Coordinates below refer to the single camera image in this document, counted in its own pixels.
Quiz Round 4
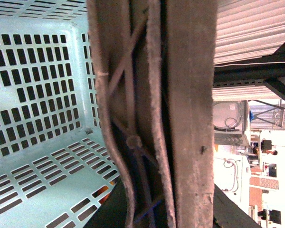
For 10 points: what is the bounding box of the brown basket handle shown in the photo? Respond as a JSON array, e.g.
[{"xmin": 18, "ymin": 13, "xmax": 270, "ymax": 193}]
[{"xmin": 86, "ymin": 0, "xmax": 218, "ymax": 228}]

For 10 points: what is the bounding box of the light blue plastic basket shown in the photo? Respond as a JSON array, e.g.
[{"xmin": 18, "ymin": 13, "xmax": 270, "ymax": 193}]
[{"xmin": 0, "ymin": 0, "xmax": 119, "ymax": 228}]

